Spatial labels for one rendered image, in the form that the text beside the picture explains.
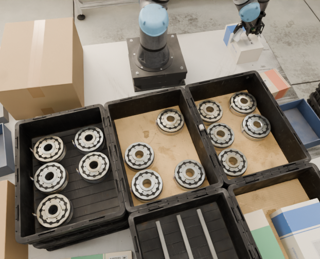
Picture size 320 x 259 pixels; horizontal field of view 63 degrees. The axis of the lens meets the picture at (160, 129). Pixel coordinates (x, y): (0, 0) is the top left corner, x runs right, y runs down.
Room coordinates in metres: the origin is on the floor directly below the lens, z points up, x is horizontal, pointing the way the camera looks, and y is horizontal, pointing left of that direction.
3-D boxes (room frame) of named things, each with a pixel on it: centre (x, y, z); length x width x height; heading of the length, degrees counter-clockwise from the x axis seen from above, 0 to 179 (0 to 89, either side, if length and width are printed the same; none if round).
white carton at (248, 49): (1.08, -0.41, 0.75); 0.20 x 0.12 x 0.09; 15
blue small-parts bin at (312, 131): (0.59, -0.59, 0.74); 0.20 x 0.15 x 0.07; 19
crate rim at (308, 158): (0.49, -0.28, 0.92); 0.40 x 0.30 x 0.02; 17
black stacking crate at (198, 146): (0.40, 0.00, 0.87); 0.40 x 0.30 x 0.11; 17
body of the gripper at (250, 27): (1.06, -0.42, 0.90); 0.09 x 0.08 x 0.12; 15
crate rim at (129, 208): (0.40, 0.00, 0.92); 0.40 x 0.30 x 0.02; 17
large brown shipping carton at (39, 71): (0.83, 0.53, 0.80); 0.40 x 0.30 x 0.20; 10
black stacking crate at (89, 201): (0.31, 0.29, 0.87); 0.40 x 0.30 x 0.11; 17
